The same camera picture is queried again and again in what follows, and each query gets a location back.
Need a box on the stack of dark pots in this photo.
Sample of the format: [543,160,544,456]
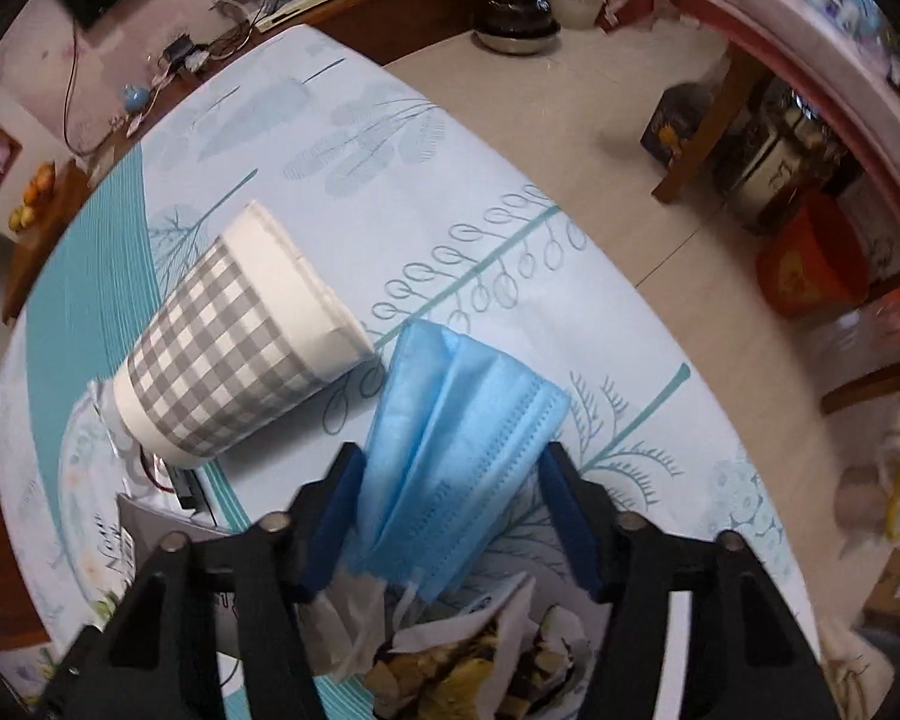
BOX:
[473,0,563,56]

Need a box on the teal striped table runner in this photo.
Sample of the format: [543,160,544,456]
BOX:
[24,141,391,720]

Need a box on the grey checked paper cup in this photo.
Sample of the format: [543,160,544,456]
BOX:
[111,199,377,470]

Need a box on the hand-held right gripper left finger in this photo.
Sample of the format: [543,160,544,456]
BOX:
[34,442,368,720]

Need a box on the white set-top box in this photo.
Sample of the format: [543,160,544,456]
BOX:
[253,0,347,34]

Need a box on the blue face mask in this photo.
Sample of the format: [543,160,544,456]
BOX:
[343,319,572,602]

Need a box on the orange red bucket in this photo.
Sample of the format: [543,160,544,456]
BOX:
[755,190,872,317]

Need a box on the bowl of fruit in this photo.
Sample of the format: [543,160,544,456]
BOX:
[7,160,59,233]

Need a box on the blue cardboard box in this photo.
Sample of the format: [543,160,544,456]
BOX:
[639,82,715,167]

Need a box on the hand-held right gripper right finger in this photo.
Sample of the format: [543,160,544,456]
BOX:
[536,441,845,720]

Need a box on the clear plastic packaging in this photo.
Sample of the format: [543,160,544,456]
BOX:
[58,382,235,620]

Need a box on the table with pink tablecloth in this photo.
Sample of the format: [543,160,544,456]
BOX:
[596,0,900,301]

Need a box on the metal cooking pot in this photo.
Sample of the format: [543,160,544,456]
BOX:
[718,82,835,235]

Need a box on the dark snack wrapper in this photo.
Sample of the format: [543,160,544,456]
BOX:
[366,600,595,720]

